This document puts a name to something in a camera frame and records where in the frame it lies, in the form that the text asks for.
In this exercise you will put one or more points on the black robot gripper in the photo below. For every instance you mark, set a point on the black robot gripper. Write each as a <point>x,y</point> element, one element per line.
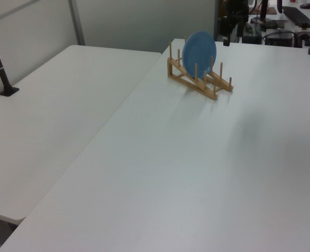
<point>235,9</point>

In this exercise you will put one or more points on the blue round plate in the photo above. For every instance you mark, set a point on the blue round plate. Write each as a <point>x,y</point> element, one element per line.
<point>199,52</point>

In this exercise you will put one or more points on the wooden plate rack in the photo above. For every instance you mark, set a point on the wooden plate rack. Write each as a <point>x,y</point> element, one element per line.
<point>194,80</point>

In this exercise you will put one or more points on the black electronics box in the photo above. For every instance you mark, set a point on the black electronics box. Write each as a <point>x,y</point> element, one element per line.
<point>279,39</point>

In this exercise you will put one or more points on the black computer keyboard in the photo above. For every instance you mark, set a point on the black computer keyboard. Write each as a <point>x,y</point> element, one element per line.
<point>299,16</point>

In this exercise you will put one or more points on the dark computer mouse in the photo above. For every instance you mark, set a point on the dark computer mouse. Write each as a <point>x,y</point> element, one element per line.
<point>306,5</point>

